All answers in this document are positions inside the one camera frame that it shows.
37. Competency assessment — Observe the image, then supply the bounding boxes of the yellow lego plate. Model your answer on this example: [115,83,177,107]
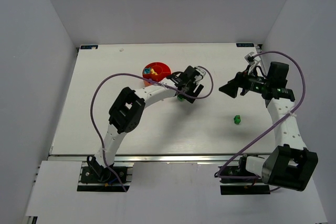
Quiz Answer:
[150,68,158,76]

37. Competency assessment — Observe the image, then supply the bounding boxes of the green lego piece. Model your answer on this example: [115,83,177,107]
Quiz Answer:
[233,115,241,125]

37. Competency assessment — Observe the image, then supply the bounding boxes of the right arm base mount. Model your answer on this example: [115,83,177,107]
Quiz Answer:
[214,154,270,196]

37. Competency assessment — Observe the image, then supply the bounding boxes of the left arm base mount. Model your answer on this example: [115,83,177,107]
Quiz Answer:
[77,163,132,193]

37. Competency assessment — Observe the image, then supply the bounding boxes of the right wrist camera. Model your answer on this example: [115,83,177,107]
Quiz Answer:
[244,52,261,75]

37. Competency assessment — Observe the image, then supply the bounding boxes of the right corner label sticker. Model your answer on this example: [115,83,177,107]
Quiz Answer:
[236,42,255,48]

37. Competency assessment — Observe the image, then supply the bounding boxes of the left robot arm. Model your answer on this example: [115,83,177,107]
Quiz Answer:
[87,66,209,176]

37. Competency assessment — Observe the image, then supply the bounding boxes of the left corner label sticker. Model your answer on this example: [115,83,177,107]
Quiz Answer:
[80,45,98,50]

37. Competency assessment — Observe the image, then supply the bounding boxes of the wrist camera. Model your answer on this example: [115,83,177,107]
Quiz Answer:
[195,66,206,82]
[244,52,261,75]

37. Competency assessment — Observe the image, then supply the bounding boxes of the light blue lego brick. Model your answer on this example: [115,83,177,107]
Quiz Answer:
[143,68,151,75]

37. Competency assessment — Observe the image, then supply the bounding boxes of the corner label sticker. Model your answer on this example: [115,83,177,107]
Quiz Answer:
[236,42,255,48]
[80,45,98,50]

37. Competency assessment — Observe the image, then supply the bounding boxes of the orange round divided container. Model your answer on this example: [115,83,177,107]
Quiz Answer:
[142,62,172,82]

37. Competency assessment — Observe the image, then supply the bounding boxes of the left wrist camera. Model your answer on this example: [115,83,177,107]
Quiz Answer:
[195,66,206,82]

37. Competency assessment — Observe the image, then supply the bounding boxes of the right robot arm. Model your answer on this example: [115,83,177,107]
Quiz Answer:
[215,62,318,191]

